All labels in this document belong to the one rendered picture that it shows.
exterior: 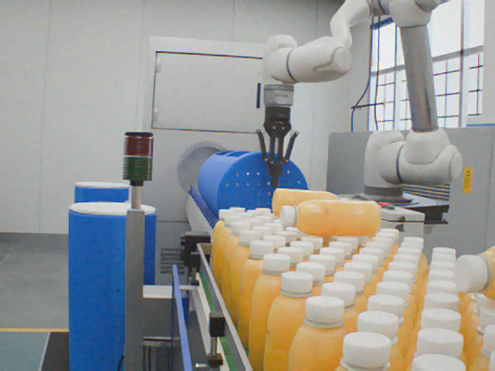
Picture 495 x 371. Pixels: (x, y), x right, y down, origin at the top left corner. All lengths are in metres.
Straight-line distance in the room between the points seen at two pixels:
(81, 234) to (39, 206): 5.07
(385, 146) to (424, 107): 0.23
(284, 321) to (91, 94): 6.11
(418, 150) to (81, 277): 1.21
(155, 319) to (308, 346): 0.89
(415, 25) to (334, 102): 5.49
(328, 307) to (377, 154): 1.54
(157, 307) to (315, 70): 0.74
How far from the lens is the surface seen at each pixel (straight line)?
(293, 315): 0.65
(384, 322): 0.50
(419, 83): 1.91
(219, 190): 1.60
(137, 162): 1.10
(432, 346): 0.46
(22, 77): 6.74
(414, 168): 1.97
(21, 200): 6.72
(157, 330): 1.40
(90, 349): 1.72
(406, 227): 1.36
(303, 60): 1.47
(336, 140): 4.65
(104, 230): 1.61
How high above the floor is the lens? 1.23
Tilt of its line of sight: 3 degrees down
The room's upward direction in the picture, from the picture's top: 3 degrees clockwise
